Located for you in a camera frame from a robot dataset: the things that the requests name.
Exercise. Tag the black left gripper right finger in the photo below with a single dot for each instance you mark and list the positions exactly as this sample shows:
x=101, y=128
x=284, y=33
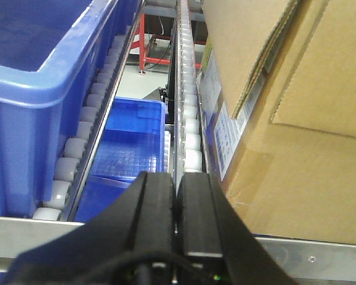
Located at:
x=216, y=242

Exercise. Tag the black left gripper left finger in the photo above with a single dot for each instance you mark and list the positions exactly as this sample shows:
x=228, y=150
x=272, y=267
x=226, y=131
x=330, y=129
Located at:
x=129, y=242

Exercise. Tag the brown cardboard box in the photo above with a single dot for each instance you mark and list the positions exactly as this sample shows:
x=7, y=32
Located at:
x=284, y=133

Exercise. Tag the blue bin on lower shelf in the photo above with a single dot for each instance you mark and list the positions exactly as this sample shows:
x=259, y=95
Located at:
x=133, y=141

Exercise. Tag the white roller track left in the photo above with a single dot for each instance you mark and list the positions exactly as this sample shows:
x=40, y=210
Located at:
x=72, y=169

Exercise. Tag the large blue plastic bin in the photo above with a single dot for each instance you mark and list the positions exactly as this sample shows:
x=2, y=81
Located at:
x=50, y=51

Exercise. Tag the metal shelf front rail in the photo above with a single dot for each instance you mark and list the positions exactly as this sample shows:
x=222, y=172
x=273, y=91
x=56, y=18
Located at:
x=301, y=259

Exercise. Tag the red metal frame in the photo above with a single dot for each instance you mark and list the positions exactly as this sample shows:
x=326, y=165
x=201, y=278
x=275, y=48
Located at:
x=148, y=44

